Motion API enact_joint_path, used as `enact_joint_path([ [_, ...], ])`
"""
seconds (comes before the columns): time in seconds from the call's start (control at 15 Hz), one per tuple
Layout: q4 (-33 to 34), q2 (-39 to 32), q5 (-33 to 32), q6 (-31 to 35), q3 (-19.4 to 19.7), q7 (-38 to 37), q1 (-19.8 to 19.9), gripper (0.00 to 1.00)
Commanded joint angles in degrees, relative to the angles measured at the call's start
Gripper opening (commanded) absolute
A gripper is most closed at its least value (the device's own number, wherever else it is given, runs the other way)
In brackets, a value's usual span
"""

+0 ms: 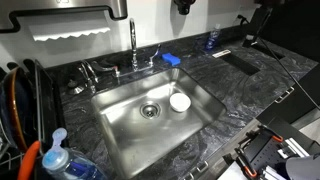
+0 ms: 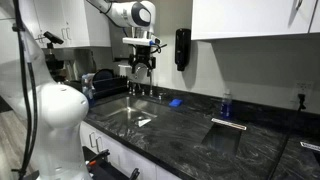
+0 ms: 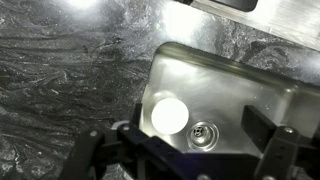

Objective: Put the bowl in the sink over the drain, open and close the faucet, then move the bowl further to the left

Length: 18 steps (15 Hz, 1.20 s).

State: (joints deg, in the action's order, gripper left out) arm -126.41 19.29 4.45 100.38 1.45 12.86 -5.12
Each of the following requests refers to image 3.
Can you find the stainless steel sink basin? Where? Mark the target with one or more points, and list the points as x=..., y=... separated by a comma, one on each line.
x=230, y=96

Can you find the white cup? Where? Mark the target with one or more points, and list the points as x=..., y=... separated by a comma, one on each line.
x=170, y=116

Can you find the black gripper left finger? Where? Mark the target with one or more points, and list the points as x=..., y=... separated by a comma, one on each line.
x=133, y=153

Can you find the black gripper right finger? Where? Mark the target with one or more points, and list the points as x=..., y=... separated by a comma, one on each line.
x=283, y=150

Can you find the steel sink drain strainer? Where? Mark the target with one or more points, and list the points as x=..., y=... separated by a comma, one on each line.
x=202, y=135

